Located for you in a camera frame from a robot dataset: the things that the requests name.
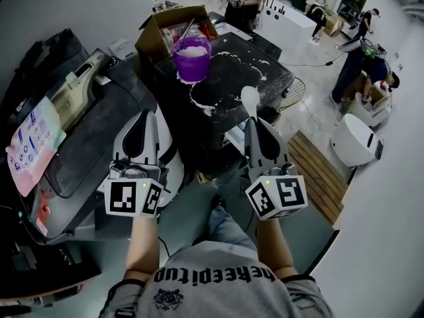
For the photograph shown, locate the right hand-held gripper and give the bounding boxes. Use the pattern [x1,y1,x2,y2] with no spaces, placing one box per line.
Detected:
[243,116,309,222]

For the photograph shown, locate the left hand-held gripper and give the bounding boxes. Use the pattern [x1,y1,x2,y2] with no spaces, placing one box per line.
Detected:
[103,109,166,218]

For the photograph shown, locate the white plastic scoop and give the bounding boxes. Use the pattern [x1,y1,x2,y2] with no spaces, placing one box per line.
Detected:
[240,85,261,121]

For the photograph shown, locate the beige detergent drawer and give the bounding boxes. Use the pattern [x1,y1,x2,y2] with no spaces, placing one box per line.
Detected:
[49,60,112,129]

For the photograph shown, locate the white detergent powder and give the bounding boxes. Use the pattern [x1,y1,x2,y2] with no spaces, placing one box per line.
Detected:
[178,44,209,59]

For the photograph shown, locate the person's left forearm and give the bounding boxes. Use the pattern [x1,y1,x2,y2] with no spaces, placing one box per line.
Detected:
[124,215,161,282]

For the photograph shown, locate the person's right forearm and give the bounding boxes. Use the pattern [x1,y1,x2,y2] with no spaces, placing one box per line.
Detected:
[256,215,299,280]

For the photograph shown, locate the dark grey washing machine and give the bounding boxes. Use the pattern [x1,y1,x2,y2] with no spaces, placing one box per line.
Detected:
[6,46,160,245]

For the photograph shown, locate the spilled white powder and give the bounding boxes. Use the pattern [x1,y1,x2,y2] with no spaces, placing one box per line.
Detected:
[177,38,271,117]

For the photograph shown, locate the pink white detergent pouch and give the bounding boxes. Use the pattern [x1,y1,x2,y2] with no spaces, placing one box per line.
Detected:
[5,96,68,198]

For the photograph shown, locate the wooden slatted platform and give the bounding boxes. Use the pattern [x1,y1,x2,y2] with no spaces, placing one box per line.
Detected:
[286,130,350,227]

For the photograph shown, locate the black cabinet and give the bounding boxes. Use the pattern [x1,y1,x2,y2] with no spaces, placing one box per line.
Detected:
[153,31,296,167]

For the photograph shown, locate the white rounded appliance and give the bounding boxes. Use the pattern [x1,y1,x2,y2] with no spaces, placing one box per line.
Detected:
[330,113,386,169]

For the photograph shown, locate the person's blue jeans leg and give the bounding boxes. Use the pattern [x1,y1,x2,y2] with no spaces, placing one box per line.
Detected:
[207,205,258,255]

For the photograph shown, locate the purple plastic bucket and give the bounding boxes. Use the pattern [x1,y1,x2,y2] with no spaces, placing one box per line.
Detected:
[172,36,213,83]

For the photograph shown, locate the small white box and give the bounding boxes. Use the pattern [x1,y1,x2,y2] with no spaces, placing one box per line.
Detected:
[107,38,137,62]

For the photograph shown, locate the brown cardboard box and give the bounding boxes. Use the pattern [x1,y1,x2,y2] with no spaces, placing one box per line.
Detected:
[134,5,220,76]

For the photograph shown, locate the black bag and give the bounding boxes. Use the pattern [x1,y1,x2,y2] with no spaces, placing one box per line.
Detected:
[0,28,91,119]

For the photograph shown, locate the white counter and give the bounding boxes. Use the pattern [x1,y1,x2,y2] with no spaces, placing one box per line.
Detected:
[262,0,321,40]

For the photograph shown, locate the person's grey printed shirt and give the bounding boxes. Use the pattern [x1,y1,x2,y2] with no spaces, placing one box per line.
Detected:
[101,240,334,318]

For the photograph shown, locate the black low shelf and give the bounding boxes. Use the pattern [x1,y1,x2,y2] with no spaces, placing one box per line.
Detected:
[0,233,102,308]

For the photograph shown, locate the wire mesh basket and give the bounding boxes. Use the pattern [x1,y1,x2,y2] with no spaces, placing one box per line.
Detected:
[280,77,306,112]

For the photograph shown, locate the black floor cable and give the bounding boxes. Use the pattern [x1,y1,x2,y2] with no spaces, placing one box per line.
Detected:
[281,50,347,69]

